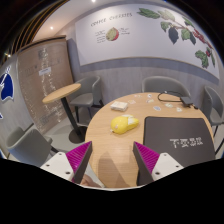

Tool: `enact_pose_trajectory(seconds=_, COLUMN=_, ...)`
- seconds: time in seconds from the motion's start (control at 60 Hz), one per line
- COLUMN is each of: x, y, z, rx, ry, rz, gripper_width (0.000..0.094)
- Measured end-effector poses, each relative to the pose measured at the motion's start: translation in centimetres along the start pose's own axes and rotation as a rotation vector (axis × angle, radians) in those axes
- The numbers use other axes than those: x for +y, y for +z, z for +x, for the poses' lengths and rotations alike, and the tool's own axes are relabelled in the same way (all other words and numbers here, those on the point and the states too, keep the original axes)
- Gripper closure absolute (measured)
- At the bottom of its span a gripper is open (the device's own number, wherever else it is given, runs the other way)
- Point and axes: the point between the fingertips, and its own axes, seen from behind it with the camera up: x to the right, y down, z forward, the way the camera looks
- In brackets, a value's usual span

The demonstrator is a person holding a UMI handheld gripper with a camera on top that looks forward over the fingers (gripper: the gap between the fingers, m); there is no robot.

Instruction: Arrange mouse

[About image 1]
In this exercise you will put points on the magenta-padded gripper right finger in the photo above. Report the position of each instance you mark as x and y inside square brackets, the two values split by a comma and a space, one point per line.
[146, 158]

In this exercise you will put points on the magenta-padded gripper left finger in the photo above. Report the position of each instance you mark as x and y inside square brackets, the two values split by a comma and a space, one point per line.
[78, 156]

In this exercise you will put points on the black mouse pad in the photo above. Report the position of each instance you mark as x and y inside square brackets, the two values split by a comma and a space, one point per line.
[176, 136]

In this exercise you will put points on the grey upholstered chair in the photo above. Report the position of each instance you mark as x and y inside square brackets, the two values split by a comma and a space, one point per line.
[163, 85]
[87, 93]
[28, 146]
[210, 106]

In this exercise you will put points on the small round white sticker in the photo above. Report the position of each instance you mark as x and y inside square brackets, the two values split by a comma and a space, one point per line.
[157, 108]

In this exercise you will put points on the small white card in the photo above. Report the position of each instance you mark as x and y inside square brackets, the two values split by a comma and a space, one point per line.
[137, 95]
[150, 100]
[169, 105]
[179, 109]
[132, 102]
[149, 96]

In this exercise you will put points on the small white box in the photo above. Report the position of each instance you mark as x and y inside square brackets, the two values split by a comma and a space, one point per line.
[119, 106]

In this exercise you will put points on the round wooden side table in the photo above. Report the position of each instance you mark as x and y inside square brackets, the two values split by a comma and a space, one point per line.
[61, 92]

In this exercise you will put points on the black hub device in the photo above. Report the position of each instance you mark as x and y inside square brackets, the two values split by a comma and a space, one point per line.
[187, 101]

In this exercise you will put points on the brown printed wall board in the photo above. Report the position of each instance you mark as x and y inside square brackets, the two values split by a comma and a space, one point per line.
[36, 83]

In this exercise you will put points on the blue wall logo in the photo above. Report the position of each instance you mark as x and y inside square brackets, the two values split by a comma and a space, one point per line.
[6, 85]

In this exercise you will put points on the white coffee plant wall mural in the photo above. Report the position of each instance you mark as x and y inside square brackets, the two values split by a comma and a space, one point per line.
[143, 33]

